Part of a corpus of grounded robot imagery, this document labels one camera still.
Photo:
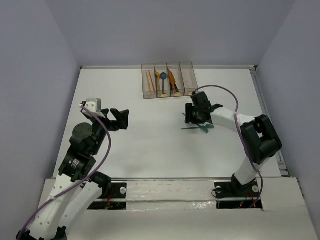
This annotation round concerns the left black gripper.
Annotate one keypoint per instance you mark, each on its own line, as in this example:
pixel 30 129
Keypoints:
pixel 108 119

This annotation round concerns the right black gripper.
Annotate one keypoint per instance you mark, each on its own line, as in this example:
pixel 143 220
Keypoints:
pixel 189 117

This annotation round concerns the teal fork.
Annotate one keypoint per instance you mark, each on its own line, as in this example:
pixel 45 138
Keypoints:
pixel 192 128
pixel 203 128

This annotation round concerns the gold knife black handle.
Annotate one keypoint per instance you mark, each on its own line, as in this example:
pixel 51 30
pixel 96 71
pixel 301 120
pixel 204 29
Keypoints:
pixel 175 88
pixel 171 87

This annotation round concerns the yellow orange chopstick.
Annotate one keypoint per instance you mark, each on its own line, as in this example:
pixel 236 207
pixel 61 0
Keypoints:
pixel 148 81

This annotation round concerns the blue spoon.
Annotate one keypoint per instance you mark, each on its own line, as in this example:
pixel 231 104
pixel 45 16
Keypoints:
pixel 163 77

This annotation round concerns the orange chopstick long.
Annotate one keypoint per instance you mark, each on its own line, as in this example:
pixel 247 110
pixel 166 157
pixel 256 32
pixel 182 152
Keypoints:
pixel 152 82

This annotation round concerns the yellow orange spoon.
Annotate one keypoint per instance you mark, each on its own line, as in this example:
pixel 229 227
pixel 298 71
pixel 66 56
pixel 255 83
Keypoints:
pixel 158 80

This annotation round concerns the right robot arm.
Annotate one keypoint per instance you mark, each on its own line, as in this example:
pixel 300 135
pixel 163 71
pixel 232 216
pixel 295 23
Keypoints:
pixel 257 135

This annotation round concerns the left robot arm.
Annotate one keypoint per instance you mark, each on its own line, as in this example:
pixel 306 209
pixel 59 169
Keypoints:
pixel 78 184

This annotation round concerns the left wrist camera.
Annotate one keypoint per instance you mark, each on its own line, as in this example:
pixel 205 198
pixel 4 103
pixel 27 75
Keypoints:
pixel 94 105

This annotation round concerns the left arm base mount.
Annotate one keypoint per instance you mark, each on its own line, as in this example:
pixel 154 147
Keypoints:
pixel 114 199

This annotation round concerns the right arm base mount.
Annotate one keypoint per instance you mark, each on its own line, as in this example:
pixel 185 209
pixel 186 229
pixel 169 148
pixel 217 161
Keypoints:
pixel 228 198

